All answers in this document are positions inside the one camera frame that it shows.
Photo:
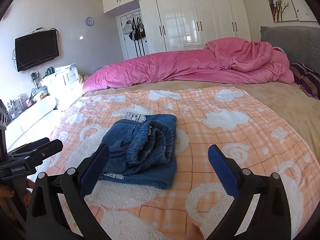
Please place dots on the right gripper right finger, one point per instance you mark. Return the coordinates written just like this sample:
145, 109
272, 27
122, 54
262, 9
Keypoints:
271, 218

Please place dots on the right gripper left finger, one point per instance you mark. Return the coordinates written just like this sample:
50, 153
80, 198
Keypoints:
45, 217

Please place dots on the floral wall painting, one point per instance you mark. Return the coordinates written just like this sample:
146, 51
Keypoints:
291, 10

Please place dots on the left hand red nails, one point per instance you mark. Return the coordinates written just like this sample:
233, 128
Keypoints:
7, 192

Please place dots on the white cluttered dresser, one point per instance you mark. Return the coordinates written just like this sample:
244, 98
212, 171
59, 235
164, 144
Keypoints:
57, 92

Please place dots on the orange bear fleece blanket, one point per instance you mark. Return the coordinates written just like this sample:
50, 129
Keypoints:
244, 129

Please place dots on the purple wall clock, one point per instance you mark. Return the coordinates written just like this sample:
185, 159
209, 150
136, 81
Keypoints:
89, 21

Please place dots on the pink duvet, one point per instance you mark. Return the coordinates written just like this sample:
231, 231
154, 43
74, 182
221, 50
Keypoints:
226, 60

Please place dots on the purple striped pillow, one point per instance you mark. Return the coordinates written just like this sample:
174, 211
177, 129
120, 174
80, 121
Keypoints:
306, 79

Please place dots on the black wall television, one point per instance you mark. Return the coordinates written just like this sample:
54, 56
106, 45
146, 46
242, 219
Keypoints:
35, 49

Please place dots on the grey quilted headboard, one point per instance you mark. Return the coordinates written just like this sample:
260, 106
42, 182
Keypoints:
300, 43

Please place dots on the white door with bags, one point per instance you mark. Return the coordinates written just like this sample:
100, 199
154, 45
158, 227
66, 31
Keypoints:
132, 34

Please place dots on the white glossy wardrobe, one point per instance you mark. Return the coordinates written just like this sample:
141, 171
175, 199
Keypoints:
172, 25

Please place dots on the blue denim lace pants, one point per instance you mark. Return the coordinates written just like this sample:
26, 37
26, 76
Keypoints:
142, 150

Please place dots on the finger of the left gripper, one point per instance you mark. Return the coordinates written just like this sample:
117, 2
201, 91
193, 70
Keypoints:
36, 157
30, 146

